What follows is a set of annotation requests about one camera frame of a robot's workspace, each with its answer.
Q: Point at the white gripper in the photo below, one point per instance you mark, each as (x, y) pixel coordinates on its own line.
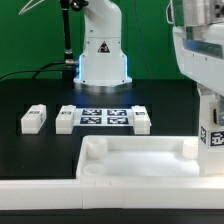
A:
(203, 61)

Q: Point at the white desk top tray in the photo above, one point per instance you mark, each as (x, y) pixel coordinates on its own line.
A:
(140, 156)

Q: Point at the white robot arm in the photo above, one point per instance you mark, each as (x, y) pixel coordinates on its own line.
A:
(198, 35)

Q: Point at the fiducial marker sheet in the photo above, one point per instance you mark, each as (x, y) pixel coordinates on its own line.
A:
(103, 117)

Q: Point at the white front guide rail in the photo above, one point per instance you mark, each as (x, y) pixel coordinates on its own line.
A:
(124, 193)

